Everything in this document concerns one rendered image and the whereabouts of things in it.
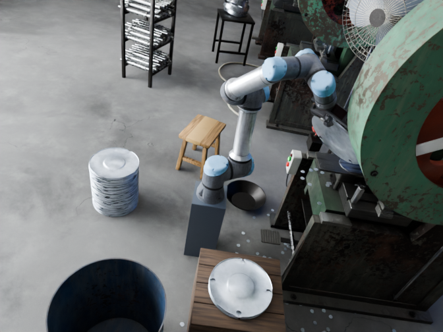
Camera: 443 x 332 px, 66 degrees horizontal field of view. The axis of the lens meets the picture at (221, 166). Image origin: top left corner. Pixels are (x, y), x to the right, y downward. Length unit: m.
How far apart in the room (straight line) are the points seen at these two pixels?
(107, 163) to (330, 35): 1.87
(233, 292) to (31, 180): 1.62
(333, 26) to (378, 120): 1.82
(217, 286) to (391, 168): 0.88
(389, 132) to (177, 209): 1.58
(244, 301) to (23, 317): 1.06
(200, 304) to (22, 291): 0.95
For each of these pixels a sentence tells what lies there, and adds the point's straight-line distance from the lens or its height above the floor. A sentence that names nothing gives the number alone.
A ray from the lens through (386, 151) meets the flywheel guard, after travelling 1.16.
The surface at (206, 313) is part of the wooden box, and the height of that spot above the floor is 0.35.
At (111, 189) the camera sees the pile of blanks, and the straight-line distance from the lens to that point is 2.11.
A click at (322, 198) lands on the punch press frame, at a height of 0.64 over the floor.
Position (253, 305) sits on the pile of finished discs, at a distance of 1.59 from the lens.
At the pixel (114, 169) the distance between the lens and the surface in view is 2.11.
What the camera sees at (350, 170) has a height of 0.79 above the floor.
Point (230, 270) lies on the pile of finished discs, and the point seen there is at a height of 0.37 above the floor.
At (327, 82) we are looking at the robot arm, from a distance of 1.18.
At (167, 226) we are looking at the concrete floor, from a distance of 2.24.
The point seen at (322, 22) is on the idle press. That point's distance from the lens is 2.82.
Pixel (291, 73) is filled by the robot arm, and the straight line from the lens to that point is 1.18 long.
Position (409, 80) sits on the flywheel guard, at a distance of 1.04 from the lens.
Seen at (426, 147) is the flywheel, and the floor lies 1.21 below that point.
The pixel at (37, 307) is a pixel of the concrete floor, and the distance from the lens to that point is 2.02.
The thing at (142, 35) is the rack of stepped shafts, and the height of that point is 0.48.
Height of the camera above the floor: 1.73
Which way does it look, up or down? 39 degrees down
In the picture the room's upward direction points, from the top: 12 degrees clockwise
